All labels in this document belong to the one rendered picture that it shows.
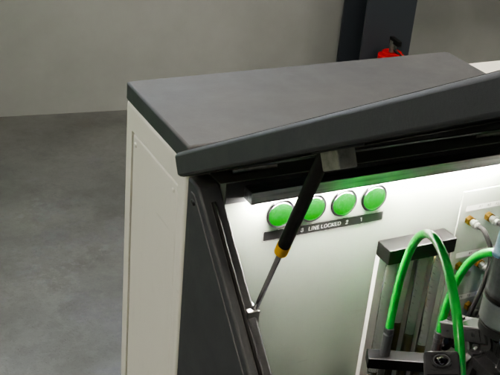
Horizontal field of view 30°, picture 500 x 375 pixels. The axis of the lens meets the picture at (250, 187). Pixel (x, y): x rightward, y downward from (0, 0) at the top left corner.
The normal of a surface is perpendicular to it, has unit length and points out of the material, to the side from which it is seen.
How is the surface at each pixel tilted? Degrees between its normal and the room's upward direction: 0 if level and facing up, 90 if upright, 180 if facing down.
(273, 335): 90
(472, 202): 90
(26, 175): 0
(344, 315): 90
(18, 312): 0
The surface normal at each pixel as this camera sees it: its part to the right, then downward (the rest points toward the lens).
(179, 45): 0.33, 0.46
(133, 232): -0.89, 0.14
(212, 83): 0.08, -0.88
